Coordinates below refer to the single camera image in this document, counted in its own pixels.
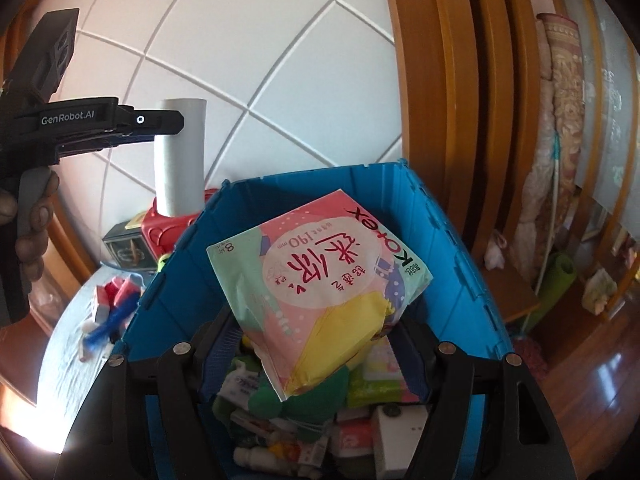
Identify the thin white paper roll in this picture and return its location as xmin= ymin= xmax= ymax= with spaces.
xmin=154 ymin=97 xmax=208 ymax=218

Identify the pink wet wipes packet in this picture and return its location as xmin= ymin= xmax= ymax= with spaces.
xmin=345 ymin=335 xmax=436 ymax=408

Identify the wooden door frame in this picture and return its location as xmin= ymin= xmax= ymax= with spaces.
xmin=378 ymin=0 xmax=566 ymax=321

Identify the red pink tissue packet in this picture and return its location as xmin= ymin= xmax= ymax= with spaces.
xmin=331 ymin=417 xmax=377 ymax=461

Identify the person's left hand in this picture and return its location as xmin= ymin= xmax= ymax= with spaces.
xmin=14 ymin=170 xmax=61 ymax=291

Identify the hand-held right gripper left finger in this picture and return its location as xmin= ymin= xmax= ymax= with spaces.
xmin=60 ymin=305 xmax=241 ymax=480

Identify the rolled patterned rug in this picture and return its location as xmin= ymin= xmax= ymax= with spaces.
xmin=520 ymin=12 xmax=587 ymax=261

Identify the blue feather duster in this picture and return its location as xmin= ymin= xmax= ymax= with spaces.
xmin=84 ymin=290 xmax=142 ymax=361

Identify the blue plastic container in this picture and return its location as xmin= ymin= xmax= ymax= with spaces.
xmin=111 ymin=157 xmax=516 ymax=480

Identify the white crumpled cloth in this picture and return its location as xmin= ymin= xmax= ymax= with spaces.
xmin=482 ymin=231 xmax=507 ymax=269

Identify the red plastic case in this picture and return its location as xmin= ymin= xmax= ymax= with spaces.
xmin=140 ymin=187 xmax=221 ymax=261

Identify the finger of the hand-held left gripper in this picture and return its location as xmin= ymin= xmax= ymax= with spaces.
xmin=56 ymin=132 xmax=157 ymax=156
xmin=118 ymin=105 xmax=187 ymax=137

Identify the green rolled mat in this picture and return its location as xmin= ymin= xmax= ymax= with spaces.
xmin=525 ymin=252 xmax=577 ymax=333

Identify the white medicine box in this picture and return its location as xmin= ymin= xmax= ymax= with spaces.
xmin=372 ymin=404 xmax=432 ymax=463

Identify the black gift bag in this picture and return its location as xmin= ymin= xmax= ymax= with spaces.
xmin=102 ymin=220 xmax=151 ymax=273

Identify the pastel pad packet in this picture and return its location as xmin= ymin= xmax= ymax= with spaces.
xmin=206 ymin=188 xmax=432 ymax=403

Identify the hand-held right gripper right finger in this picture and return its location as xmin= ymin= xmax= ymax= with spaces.
xmin=390 ymin=317 xmax=576 ymax=480

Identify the small white bottle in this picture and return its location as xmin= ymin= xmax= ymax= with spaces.
xmin=232 ymin=447 xmax=282 ymax=468

